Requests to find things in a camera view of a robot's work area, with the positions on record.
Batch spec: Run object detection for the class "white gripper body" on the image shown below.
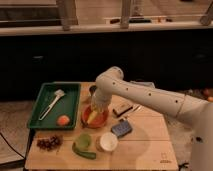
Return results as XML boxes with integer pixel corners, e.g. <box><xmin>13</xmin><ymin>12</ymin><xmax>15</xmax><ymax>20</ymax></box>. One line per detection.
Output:
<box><xmin>91</xmin><ymin>91</ymin><xmax>112</xmax><ymax>113</ymax></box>

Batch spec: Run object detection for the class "yellow banana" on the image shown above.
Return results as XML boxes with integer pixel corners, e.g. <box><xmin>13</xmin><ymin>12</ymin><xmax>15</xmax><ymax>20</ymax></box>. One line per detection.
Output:
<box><xmin>86</xmin><ymin>110</ymin><xmax>98</xmax><ymax>124</ymax></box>

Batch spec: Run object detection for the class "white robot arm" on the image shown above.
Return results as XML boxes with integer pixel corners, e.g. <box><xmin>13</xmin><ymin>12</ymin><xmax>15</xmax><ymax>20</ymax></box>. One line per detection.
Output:
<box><xmin>91</xmin><ymin>66</ymin><xmax>213</xmax><ymax>171</ymax></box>

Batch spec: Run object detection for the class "red bowl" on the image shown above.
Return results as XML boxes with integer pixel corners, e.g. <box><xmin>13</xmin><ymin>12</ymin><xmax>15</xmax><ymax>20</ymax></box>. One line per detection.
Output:
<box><xmin>81</xmin><ymin>106</ymin><xmax>109</xmax><ymax>129</ymax></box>

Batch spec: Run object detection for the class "dark bowl with blue cloth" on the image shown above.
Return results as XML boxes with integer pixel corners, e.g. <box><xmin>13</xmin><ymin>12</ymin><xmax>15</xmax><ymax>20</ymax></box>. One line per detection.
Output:
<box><xmin>131</xmin><ymin>81</ymin><xmax>155</xmax><ymax>88</ymax></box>

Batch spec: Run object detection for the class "metal cup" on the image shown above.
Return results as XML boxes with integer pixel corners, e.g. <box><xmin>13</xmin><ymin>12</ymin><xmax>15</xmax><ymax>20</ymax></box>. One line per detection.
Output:
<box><xmin>89</xmin><ymin>85</ymin><xmax>97</xmax><ymax>99</ymax></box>

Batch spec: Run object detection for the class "green plastic tray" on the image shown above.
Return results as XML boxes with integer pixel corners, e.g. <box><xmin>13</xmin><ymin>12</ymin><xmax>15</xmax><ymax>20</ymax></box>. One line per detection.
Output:
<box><xmin>28</xmin><ymin>82</ymin><xmax>81</xmax><ymax>130</ymax></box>

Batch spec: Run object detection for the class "blue sponge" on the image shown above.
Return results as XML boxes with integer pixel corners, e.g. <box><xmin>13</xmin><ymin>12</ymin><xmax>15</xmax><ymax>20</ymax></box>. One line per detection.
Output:
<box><xmin>111</xmin><ymin>120</ymin><xmax>132</xmax><ymax>138</ymax></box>

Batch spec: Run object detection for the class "metal spoon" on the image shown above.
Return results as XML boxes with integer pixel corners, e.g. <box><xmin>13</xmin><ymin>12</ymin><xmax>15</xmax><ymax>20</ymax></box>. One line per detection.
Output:
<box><xmin>119</xmin><ymin>105</ymin><xmax>142</xmax><ymax>122</ymax></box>

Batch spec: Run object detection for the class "orange fruit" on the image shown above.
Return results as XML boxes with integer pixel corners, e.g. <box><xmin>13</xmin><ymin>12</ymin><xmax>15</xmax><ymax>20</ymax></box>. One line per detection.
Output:
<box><xmin>57</xmin><ymin>115</ymin><xmax>70</xmax><ymax>126</ymax></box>

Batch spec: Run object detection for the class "green cup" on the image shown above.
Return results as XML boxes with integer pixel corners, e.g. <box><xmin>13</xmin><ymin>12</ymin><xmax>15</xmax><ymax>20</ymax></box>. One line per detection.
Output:
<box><xmin>75</xmin><ymin>133</ymin><xmax>91</xmax><ymax>151</ymax></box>

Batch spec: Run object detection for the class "white dish brush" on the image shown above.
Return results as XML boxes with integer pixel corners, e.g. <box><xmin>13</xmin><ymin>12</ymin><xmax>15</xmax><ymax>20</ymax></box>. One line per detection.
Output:
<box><xmin>39</xmin><ymin>89</ymin><xmax>65</xmax><ymax>120</ymax></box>

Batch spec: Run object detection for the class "green cucumber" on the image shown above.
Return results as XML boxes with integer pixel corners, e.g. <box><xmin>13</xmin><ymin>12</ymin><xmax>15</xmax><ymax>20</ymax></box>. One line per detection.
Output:
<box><xmin>72</xmin><ymin>143</ymin><xmax>96</xmax><ymax>160</ymax></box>

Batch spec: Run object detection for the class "purple grapes bunch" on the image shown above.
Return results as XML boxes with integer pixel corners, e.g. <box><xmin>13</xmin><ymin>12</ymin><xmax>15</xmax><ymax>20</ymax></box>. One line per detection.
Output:
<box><xmin>37</xmin><ymin>135</ymin><xmax>63</xmax><ymax>151</ymax></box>

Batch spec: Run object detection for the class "black cable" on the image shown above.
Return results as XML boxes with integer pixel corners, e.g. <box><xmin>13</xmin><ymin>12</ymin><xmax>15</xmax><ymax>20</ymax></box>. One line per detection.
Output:
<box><xmin>0</xmin><ymin>132</ymin><xmax>26</xmax><ymax>160</ymax></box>

